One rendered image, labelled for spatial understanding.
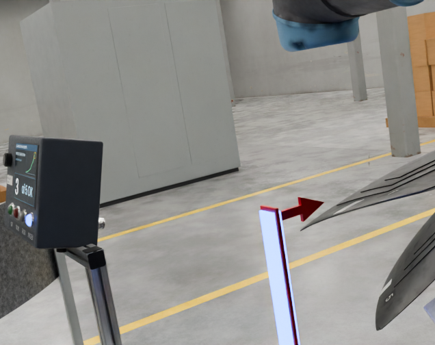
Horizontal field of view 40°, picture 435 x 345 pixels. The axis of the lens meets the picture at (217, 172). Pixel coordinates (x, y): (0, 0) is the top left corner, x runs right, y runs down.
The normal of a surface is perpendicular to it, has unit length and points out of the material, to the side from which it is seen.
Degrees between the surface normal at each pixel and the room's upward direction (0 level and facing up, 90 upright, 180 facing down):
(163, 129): 90
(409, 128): 90
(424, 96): 90
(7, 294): 90
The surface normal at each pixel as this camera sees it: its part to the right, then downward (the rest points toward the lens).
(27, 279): 0.95, -0.11
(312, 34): -0.29, 0.26
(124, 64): 0.51, 0.07
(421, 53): -0.84, 0.22
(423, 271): -0.83, -0.55
